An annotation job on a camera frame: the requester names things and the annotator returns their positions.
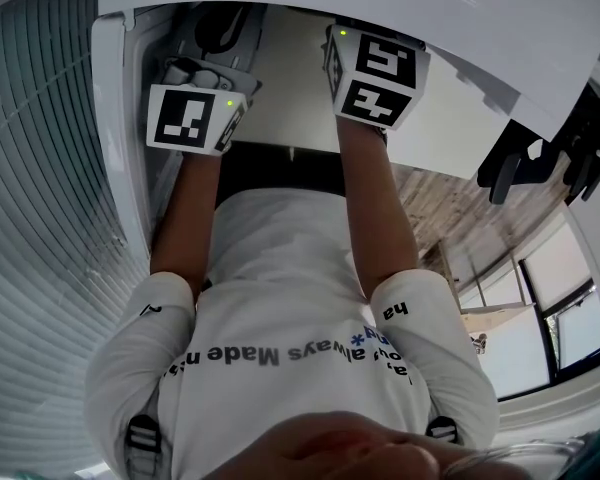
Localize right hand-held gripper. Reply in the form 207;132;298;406
322;22;431;130

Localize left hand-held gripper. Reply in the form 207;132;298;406
146;2;267;157

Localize white microwave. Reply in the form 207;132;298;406
89;0;600;269

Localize person's right forearm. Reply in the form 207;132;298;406
335;115;421;302

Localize person's left forearm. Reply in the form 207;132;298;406
149;145;221;304

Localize white table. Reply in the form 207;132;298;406
229;52;514;180

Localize person's black trousers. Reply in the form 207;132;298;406
217;140;346;199

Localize black office chair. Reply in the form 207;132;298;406
476;120;556;205
554;82;600;204

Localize person's white printed shirt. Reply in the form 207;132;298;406
83;187;501;480

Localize grey slatted window blinds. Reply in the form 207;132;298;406
0;0;154;469

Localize light wooden board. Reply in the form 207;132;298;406
459;301;537;334

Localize black framed window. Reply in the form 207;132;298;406
494;217;600;402

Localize person's face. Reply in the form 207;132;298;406
207;410;531;480

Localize clear eyeglasses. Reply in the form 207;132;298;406
442;437;589;480

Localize grey harness strap black buckle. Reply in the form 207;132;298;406
124;414;164;480
427;415;461;447

